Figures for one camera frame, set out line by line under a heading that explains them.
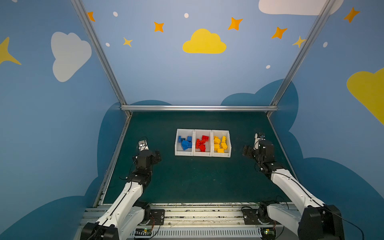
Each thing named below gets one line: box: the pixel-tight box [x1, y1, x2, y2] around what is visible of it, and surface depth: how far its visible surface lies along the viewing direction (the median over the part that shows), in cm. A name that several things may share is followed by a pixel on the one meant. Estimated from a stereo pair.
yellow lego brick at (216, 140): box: [213, 136, 221, 144], surface depth 103 cm
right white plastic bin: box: [211, 130, 232, 158], surface depth 98 cm
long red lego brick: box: [195, 138, 201, 149], surface depth 103 cm
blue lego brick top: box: [182, 140, 189, 151], surface depth 100 cm
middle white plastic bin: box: [193, 129, 213, 157], surface depth 102 cm
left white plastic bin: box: [174, 128, 194, 156], surface depth 102 cm
